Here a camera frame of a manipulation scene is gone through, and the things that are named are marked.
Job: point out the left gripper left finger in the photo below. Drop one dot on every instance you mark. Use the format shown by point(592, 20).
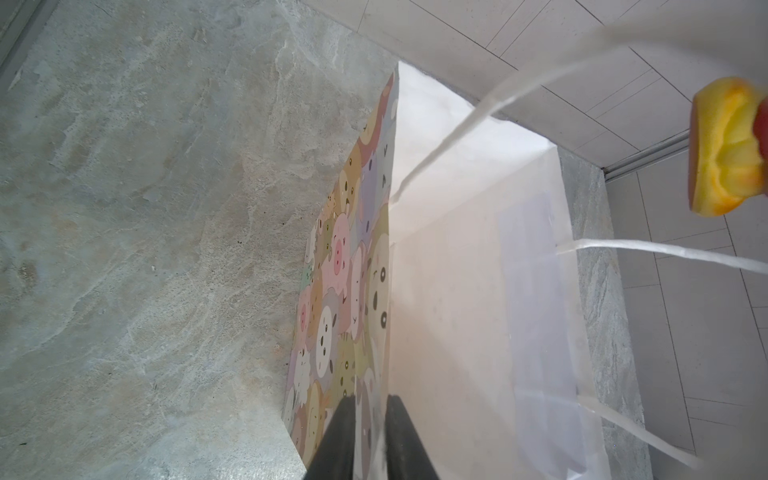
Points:
point(334, 459)

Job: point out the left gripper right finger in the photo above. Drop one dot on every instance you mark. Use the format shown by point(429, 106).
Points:
point(406, 457)

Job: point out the white cartoon paper bag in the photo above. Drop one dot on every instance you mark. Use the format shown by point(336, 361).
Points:
point(443, 270)

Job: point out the striped round bun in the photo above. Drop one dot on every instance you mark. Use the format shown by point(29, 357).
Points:
point(725, 167)

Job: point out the red steel kitchen tongs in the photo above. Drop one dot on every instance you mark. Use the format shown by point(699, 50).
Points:
point(760, 131)

